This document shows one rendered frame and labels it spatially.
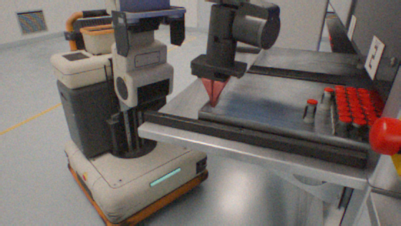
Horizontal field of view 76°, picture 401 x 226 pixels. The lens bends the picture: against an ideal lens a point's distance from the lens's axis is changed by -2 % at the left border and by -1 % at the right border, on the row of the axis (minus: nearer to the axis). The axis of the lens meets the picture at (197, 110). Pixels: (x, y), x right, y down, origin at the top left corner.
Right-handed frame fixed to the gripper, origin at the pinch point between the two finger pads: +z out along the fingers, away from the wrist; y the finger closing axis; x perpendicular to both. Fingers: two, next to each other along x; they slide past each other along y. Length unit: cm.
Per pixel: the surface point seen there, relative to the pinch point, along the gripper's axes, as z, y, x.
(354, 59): -2, 33, 52
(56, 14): 94, -483, 387
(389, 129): -13.1, 24.0, -20.3
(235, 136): 0.7, 7.2, -9.1
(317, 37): 0, 22, 89
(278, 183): 89, 26, 84
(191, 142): 2.8, 0.0, -11.9
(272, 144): 0.2, 13.8, -9.1
